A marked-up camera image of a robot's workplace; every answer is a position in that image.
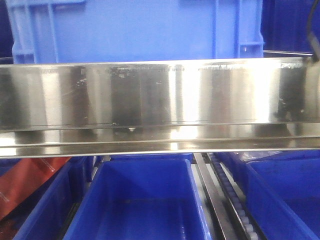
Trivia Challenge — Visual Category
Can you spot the light blue plastic crate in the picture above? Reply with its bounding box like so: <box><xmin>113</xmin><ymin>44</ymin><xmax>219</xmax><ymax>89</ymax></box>
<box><xmin>5</xmin><ymin>0</ymin><xmax>264</xmax><ymax>64</ymax></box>

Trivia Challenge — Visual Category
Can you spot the lower left dark blue bin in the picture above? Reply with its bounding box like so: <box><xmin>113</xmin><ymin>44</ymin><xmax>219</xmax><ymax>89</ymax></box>
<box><xmin>0</xmin><ymin>156</ymin><xmax>97</xmax><ymax>240</ymax></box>

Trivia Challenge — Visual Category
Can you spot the lower right dark blue bin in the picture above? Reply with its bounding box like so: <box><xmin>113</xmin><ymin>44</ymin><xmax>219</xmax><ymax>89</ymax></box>
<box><xmin>214</xmin><ymin>150</ymin><xmax>320</xmax><ymax>240</ymax></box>

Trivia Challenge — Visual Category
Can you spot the lower middle dark blue bin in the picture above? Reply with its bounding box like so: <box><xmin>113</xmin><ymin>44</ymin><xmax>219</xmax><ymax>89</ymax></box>
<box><xmin>64</xmin><ymin>159</ymin><xmax>212</xmax><ymax>240</ymax></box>

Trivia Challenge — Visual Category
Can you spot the dark blue bin right background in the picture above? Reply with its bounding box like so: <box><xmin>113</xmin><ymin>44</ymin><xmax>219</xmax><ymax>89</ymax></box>
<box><xmin>261</xmin><ymin>0</ymin><xmax>320</xmax><ymax>54</ymax></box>

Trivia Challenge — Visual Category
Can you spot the lower roller track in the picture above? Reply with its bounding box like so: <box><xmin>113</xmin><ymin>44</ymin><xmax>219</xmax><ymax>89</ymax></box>
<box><xmin>205</xmin><ymin>153</ymin><xmax>266</xmax><ymax>240</ymax></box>

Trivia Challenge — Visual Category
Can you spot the lower steel guide rail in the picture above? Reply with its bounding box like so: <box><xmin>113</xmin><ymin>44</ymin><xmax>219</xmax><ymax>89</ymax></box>
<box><xmin>194</xmin><ymin>153</ymin><xmax>238</xmax><ymax>240</ymax></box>

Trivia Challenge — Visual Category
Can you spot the dark blue bin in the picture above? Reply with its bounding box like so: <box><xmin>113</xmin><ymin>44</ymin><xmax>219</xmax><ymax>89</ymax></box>
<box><xmin>214</xmin><ymin>150</ymin><xmax>320</xmax><ymax>240</ymax></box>
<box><xmin>64</xmin><ymin>159</ymin><xmax>212</xmax><ymax>240</ymax></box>
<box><xmin>0</xmin><ymin>156</ymin><xmax>97</xmax><ymax>240</ymax></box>

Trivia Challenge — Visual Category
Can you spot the stainless steel shelf front rail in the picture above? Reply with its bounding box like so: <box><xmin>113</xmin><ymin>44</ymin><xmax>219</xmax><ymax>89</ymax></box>
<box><xmin>0</xmin><ymin>57</ymin><xmax>320</xmax><ymax>158</ymax></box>

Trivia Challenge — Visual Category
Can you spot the red foil package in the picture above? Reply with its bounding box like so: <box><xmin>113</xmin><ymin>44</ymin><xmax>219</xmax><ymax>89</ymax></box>
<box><xmin>0</xmin><ymin>157</ymin><xmax>71</xmax><ymax>219</ymax></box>

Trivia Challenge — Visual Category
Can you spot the black cable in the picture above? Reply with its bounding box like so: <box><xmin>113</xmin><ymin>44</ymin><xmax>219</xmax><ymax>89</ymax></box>
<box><xmin>305</xmin><ymin>0</ymin><xmax>320</xmax><ymax>63</ymax></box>

